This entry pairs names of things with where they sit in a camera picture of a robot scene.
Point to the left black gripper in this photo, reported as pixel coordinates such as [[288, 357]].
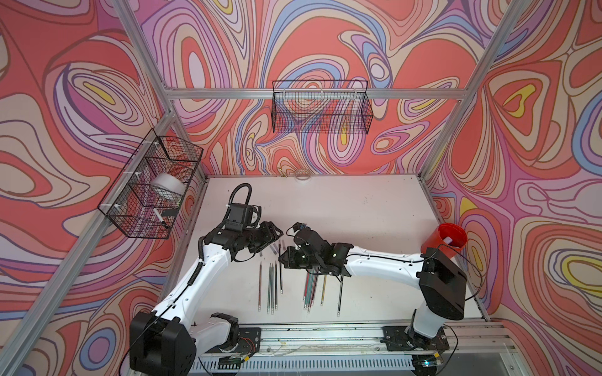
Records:
[[269, 234]]

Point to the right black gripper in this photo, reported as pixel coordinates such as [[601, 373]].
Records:
[[289, 253]]

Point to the green pencil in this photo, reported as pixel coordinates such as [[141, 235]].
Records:
[[269, 289]]

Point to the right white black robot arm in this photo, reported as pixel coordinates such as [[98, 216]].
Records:
[[441, 281]]

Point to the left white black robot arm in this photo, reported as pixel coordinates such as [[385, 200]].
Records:
[[162, 341]]

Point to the bundle of coloured pencils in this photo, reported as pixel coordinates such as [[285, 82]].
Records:
[[310, 290]]

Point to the black pencil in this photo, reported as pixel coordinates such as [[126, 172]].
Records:
[[340, 296]]

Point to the white marker in basket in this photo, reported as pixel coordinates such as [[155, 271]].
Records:
[[160, 218]]

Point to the white tape roll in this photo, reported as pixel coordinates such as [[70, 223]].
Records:
[[168, 186]]

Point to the red plastic cup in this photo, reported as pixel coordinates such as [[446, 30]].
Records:
[[448, 237]]

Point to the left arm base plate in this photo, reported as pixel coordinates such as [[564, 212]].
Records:
[[247, 342]]

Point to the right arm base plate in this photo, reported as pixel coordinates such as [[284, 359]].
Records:
[[403, 338]]

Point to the left wall wire basket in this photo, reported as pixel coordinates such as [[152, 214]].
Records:
[[129, 203]]

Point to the wall wire basket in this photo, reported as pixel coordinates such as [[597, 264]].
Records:
[[129, 203], [326, 106]]

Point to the back wall wire basket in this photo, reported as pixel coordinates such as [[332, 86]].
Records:
[[326, 106]]

